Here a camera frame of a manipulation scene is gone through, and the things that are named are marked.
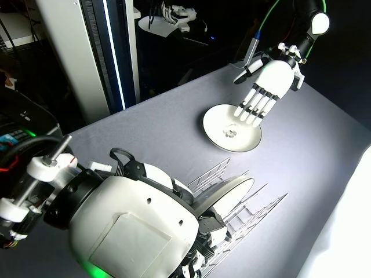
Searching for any white plate with leaf print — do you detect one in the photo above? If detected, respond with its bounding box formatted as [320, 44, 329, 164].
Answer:
[202, 104, 263, 153]
[191, 176, 255, 221]

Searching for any grey metal cable plug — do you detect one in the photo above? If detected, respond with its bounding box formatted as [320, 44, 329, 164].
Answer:
[243, 36, 261, 68]

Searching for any spare white robot hand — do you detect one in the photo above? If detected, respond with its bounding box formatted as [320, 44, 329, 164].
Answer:
[158, 1, 198, 24]

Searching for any grey table cloth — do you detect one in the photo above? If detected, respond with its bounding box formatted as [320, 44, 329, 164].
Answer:
[0, 62, 371, 278]

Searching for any silver wire dish rack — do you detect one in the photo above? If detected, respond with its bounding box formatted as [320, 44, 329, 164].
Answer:
[185, 158, 289, 278]

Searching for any green cable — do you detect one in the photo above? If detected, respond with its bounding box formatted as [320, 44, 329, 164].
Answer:
[256, 0, 283, 39]

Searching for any white column with black stripe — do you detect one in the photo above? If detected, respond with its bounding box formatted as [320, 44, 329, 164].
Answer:
[34, 0, 142, 116]

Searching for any white sheet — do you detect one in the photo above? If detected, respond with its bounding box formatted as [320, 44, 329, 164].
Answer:
[138, 16, 181, 38]

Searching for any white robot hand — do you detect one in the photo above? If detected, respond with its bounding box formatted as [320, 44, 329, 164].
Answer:
[68, 147, 233, 278]
[233, 56, 305, 129]

